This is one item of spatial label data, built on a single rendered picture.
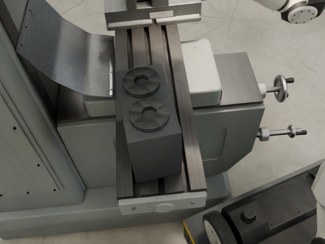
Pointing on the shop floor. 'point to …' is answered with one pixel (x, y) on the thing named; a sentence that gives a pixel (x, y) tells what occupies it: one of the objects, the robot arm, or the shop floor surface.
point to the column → (30, 129)
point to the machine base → (101, 213)
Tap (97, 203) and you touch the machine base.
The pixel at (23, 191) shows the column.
